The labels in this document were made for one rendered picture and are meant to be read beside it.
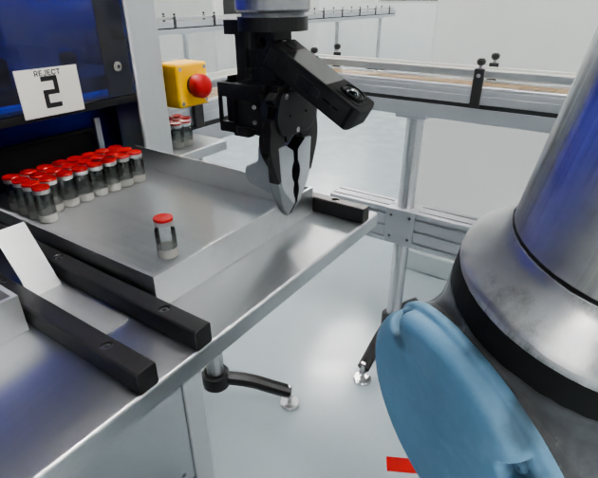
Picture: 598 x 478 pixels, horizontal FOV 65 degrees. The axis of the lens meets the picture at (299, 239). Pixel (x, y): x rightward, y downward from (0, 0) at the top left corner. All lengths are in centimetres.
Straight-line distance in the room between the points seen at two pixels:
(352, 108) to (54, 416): 34
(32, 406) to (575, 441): 33
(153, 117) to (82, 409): 55
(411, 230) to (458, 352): 129
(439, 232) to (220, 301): 107
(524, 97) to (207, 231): 90
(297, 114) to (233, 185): 21
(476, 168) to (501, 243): 179
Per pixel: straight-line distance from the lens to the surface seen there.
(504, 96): 128
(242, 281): 47
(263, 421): 151
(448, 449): 23
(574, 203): 18
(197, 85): 84
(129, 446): 106
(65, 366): 41
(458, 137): 198
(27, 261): 51
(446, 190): 205
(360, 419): 152
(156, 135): 83
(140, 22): 81
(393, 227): 150
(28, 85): 71
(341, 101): 46
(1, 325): 45
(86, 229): 62
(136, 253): 54
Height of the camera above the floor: 113
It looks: 27 degrees down
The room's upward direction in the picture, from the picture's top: straight up
